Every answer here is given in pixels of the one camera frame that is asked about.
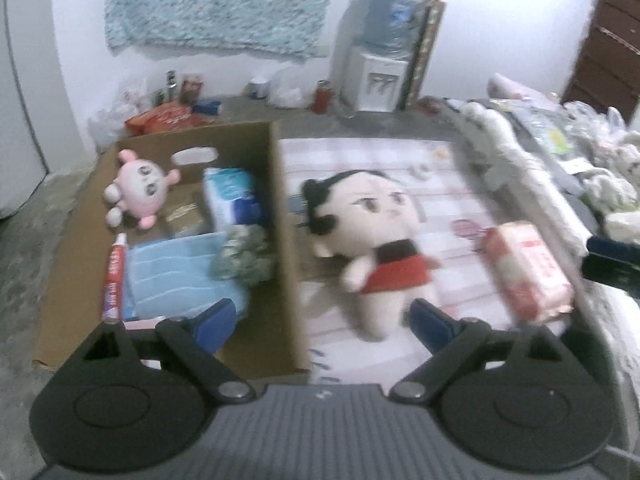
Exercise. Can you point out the white water dispenser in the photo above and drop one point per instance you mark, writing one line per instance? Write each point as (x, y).
(377, 80)

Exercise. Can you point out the red snack packet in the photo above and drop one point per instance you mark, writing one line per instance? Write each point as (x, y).
(162, 117)

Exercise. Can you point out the dark spray bottle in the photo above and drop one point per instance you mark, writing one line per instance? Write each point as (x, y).
(172, 84)

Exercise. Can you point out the pink printed plastic bag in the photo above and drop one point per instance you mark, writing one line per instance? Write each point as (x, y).
(112, 120)

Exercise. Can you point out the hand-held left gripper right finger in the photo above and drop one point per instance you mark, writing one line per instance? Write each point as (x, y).
(432, 325)

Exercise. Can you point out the blue packet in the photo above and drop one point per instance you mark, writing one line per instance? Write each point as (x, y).
(207, 107)

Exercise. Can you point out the pink round plush toy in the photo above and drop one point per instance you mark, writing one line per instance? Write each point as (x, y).
(140, 187)

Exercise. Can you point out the brown wooden door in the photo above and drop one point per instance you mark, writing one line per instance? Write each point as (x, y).
(607, 50)

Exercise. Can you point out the blue water jug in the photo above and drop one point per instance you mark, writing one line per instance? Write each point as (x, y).
(392, 22)

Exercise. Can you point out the white cabinet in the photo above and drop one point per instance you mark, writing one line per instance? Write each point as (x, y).
(20, 110)

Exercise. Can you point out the blue tissue pack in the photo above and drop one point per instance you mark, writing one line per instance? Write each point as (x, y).
(230, 197)

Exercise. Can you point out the white cup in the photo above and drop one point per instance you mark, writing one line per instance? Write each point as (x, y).
(259, 89)

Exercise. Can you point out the teal towel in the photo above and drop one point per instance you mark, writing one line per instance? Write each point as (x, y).
(175, 275)

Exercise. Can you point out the green white fabric bundle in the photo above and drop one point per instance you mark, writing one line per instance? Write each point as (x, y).
(245, 255)

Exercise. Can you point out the red thermos bottle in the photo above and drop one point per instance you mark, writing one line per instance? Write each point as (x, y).
(323, 96)

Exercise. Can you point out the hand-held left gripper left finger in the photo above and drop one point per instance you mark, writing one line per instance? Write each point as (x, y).
(215, 322)

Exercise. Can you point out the brown cardboard box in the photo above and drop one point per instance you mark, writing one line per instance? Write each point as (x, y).
(287, 260)

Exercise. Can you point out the framed patterned board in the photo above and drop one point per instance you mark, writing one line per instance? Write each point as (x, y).
(425, 50)

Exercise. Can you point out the red toothpaste tube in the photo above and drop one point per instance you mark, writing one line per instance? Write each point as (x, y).
(114, 275)

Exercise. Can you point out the gold foil packet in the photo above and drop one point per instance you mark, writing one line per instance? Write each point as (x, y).
(185, 220)

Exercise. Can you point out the teal floral wall cloth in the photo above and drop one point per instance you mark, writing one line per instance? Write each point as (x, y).
(220, 5)

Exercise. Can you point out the pink tissue pack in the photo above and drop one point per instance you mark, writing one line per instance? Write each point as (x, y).
(530, 270)

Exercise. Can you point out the white knitted blanket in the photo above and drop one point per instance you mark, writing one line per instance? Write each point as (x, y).
(505, 145)

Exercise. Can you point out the black-haired plush doll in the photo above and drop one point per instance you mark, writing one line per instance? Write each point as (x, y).
(370, 215)

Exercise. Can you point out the white plastic bag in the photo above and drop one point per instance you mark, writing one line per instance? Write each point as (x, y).
(289, 87)

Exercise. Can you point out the pile of plastic bags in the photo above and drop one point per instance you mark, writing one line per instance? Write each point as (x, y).
(610, 160)

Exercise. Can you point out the green can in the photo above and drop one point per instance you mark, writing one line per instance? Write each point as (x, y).
(160, 97)

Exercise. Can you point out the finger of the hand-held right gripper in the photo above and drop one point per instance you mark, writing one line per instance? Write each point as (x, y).
(612, 272)
(615, 249)

